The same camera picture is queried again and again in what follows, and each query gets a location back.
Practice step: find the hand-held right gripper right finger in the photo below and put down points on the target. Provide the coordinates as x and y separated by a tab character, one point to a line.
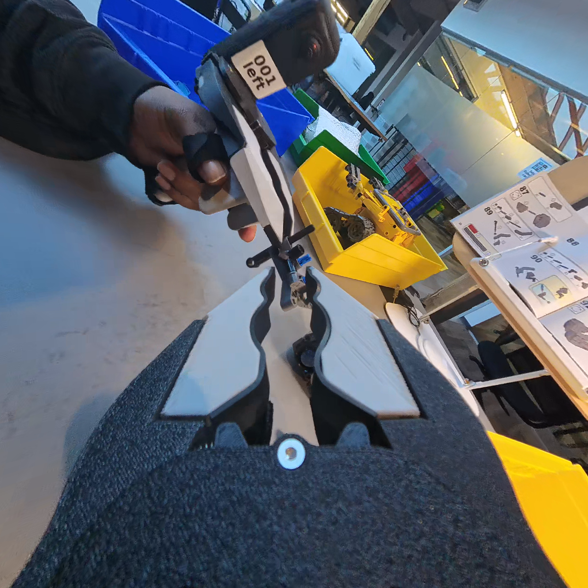
363	363

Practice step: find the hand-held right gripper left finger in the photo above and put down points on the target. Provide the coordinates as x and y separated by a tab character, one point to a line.
216	363

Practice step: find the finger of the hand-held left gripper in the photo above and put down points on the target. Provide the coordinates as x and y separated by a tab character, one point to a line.
285	202
252	179

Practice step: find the black brick assembly coloured pins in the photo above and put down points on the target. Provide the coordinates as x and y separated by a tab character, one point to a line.
296	251

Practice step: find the grey desk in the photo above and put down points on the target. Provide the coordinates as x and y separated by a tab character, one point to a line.
69	298

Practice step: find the person's left hand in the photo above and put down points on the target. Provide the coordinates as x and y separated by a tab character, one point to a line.
160	124

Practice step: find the grey twin engine brick model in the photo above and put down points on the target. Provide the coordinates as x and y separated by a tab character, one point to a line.
304	356

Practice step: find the white plastic container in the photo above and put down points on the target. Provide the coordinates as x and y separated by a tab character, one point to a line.
351	62

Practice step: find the green storage bin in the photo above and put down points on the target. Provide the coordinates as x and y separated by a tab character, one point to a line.
307	103
330	142

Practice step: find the yellow toy bulldozer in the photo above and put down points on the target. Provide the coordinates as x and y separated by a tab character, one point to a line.
367	216

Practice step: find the white foam block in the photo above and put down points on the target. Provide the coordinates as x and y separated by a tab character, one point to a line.
337	131

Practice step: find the yellow storage bin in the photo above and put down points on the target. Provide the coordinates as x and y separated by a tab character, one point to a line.
376	262
546	496

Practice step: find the wooden workbench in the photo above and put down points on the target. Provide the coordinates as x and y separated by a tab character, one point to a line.
363	115

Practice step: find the blue storage bin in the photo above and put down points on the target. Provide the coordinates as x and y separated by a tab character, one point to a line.
160	41

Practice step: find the shelf of coloured bins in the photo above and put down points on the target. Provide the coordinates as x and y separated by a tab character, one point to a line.
418	183

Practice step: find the instruction booklet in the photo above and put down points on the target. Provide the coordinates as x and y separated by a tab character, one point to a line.
528	220

